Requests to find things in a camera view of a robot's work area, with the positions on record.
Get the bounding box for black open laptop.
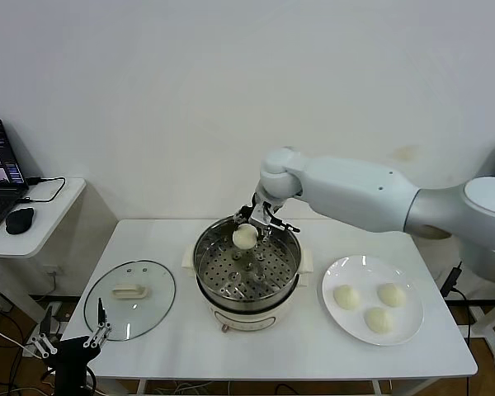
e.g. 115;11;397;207
0;118;30;244

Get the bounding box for stainless steel steamer basket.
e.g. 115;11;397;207
192;216;303;314

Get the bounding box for white cables under table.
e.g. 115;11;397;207
148;380;216;396

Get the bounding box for black computer mouse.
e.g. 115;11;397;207
5;207;35;236

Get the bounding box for white floor cable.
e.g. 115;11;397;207
0;319;46;360

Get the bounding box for white steamed baozi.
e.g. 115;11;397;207
232;224;258;251
332;284;361;311
376;282;407;309
363;306;394;335

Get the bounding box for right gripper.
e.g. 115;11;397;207
229;200;302;249

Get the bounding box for glass pot lid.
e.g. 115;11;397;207
83;259;177;342

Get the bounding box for cream electric cooker base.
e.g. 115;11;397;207
181;243;314;333

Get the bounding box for white round plate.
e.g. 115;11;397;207
321;255;425;347

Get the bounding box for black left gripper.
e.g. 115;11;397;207
30;296;113;396

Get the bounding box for black floor cable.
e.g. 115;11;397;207
0;307;40;396

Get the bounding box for black laptop power cable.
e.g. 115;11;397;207
17;176;67;205

